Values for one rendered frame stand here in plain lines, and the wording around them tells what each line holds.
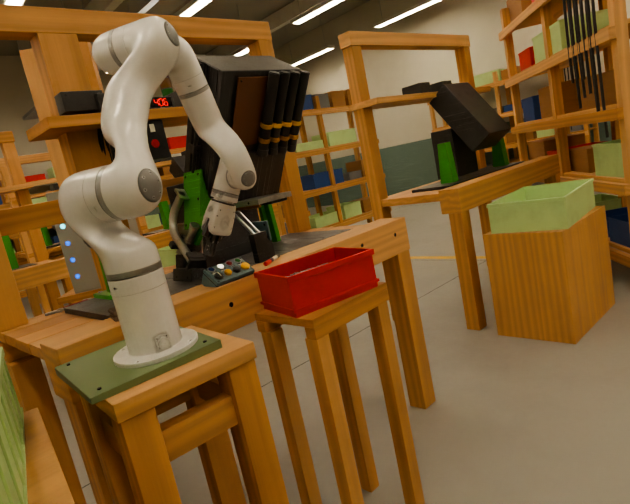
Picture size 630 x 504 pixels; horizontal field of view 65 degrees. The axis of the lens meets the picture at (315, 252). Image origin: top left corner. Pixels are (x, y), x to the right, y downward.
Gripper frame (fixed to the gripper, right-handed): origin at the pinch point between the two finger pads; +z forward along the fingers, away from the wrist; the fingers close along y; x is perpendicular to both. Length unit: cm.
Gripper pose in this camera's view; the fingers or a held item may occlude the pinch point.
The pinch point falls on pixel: (210, 249)
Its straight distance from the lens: 158.9
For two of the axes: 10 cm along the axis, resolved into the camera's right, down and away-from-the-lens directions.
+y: 4.6, 0.3, 8.9
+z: -2.8, 9.5, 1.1
